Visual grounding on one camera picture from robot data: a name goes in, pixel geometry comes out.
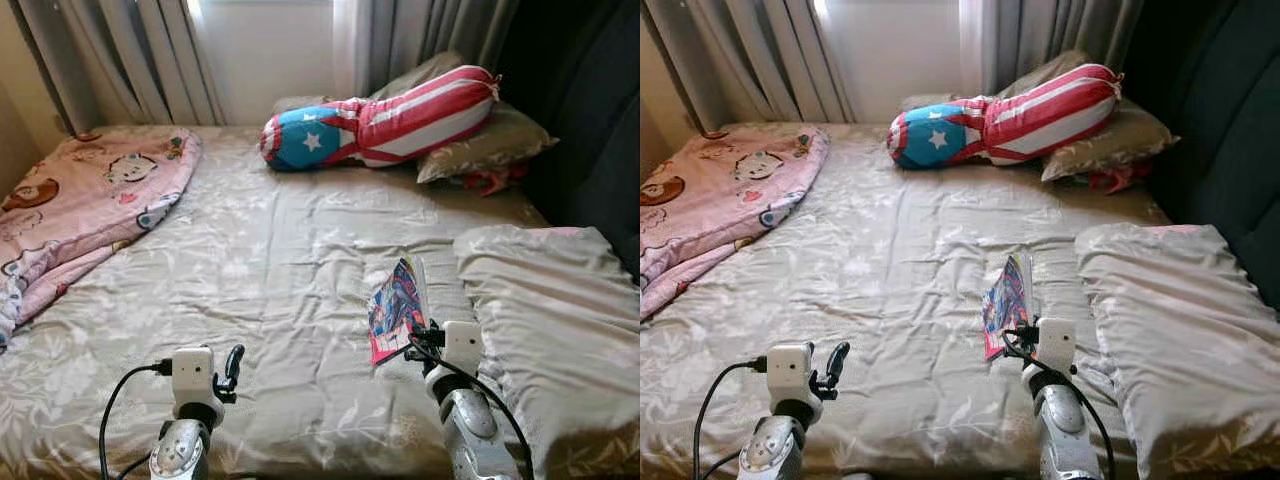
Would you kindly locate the grey pleated curtain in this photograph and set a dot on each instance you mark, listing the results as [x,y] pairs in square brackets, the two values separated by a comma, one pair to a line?
[120,60]
[1050,30]
[750,60]
[420,30]

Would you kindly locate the grey floral bed sheet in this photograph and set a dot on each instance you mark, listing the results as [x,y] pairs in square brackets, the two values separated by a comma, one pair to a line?
[280,260]
[900,260]

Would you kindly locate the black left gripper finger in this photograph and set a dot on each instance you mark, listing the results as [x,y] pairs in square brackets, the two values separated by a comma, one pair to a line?
[235,365]
[839,362]

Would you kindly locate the red white blue bolster pillow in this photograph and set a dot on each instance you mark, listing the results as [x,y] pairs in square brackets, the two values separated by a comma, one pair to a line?
[1050,110]
[420,110]

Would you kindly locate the dark upholstered furniture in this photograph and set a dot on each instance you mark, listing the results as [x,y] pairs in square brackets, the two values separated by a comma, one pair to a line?
[1220,130]
[590,120]

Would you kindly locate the pink cartoon blanket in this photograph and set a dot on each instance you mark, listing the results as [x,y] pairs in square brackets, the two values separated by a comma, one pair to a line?
[80,200]
[720,190]

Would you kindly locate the red fabric item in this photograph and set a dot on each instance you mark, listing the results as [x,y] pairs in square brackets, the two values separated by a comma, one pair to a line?
[1115,180]
[490,182]

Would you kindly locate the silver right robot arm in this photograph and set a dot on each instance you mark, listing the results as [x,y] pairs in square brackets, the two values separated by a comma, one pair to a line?
[470,420]
[1060,420]

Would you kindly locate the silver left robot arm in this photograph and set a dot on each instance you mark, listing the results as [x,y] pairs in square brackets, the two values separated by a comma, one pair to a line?
[775,450]
[180,450]

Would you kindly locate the large grey floral pillow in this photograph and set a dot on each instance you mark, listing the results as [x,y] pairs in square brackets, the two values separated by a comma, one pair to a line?
[560,320]
[1190,330]

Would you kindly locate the colourful comic book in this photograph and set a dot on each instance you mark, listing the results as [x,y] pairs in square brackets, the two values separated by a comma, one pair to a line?
[395,305]
[1005,305]

